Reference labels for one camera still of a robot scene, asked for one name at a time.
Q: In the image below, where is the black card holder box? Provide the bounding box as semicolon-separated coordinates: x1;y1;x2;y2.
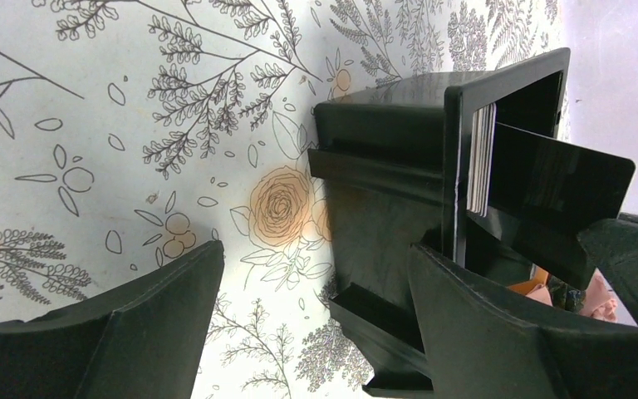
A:
308;47;571;398

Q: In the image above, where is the floral table mat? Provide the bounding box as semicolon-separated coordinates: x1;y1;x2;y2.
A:
0;1;562;398

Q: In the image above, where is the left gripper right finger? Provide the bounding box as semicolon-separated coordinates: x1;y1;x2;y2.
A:
408;244;638;398

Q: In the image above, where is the pink cloth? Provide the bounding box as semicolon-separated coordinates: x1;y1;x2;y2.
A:
526;270;618;323

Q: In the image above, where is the stack of cards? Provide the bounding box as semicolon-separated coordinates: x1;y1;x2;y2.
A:
467;103;497;217

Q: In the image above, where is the orange compartment tray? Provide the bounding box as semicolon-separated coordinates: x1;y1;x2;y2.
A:
508;266;550;295

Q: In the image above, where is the black credit card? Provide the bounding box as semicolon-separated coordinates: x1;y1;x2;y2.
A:
479;123;636;289

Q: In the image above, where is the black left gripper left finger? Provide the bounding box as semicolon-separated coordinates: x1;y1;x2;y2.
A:
0;240;224;398

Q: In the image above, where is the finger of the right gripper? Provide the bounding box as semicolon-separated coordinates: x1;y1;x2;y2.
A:
577;213;638;325

